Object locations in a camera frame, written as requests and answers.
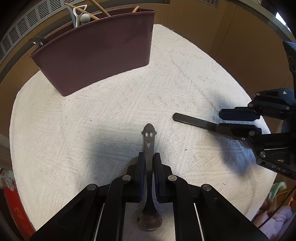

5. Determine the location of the black handled steel spoon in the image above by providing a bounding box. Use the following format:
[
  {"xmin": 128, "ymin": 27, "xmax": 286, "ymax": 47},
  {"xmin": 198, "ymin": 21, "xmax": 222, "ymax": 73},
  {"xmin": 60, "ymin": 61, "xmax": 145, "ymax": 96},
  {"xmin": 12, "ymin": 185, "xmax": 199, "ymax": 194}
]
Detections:
[{"xmin": 29, "ymin": 36, "xmax": 48, "ymax": 47}]

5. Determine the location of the blue plastic spoon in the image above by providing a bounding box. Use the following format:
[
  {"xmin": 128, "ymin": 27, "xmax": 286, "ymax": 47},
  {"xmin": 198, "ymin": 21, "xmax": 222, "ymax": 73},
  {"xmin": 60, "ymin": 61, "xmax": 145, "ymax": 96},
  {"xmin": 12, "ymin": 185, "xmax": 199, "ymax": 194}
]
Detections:
[{"xmin": 65, "ymin": 6, "xmax": 76, "ymax": 28}]

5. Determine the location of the maroon plastic utensil bin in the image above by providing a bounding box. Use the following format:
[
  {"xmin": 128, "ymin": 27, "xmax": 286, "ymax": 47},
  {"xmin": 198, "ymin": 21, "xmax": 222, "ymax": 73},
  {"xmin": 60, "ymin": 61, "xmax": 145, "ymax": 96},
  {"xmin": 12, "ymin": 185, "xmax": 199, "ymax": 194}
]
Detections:
[{"xmin": 31, "ymin": 8, "xmax": 155, "ymax": 96}]

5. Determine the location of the red floor mat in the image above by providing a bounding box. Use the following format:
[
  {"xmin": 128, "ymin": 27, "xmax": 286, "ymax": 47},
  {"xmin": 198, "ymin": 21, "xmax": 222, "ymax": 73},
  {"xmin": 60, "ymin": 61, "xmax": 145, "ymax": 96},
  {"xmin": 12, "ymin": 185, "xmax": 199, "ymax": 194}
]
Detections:
[{"xmin": 4, "ymin": 187, "xmax": 35, "ymax": 240}]

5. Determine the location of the person right hand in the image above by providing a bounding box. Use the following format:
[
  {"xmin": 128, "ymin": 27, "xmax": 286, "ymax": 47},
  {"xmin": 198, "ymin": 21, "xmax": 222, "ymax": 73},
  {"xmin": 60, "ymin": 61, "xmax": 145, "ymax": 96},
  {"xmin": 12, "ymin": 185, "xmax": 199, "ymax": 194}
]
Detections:
[{"xmin": 253, "ymin": 199, "xmax": 295, "ymax": 229}]

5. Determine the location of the pile of slippers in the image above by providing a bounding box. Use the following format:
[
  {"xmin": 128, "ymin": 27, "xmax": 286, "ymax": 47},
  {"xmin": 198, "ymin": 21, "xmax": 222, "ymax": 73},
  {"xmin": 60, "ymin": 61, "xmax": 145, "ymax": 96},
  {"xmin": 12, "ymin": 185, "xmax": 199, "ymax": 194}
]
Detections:
[{"xmin": 0, "ymin": 168, "xmax": 16, "ymax": 191}]

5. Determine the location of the wooden spoon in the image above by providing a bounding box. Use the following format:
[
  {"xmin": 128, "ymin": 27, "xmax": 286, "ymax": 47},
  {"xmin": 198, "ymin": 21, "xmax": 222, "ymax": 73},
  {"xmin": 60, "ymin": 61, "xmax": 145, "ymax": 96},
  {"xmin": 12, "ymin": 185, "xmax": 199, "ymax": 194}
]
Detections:
[{"xmin": 132, "ymin": 6, "xmax": 139, "ymax": 13}]

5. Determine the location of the smiley handle steel spoon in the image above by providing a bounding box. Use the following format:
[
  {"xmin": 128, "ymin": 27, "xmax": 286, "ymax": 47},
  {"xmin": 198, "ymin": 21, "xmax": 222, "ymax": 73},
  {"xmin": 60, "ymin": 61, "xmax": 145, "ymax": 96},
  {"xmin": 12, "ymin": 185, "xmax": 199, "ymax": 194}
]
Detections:
[{"xmin": 137, "ymin": 123, "xmax": 162, "ymax": 232}]

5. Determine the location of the white ball handled spoon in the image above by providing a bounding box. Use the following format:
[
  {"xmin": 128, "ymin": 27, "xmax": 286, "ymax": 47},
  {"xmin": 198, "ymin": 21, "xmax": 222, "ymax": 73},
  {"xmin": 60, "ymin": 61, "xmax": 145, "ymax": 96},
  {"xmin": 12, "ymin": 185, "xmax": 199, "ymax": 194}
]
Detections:
[{"xmin": 80, "ymin": 13, "xmax": 91, "ymax": 25}]

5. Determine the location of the wooden chopstick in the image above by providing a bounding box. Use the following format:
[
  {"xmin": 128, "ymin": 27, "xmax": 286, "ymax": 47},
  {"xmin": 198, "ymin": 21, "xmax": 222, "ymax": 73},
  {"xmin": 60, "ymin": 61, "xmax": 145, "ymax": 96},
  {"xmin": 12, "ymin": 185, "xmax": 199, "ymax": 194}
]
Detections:
[
  {"xmin": 89, "ymin": 0, "xmax": 110, "ymax": 16},
  {"xmin": 64, "ymin": 3, "xmax": 99, "ymax": 20}
]

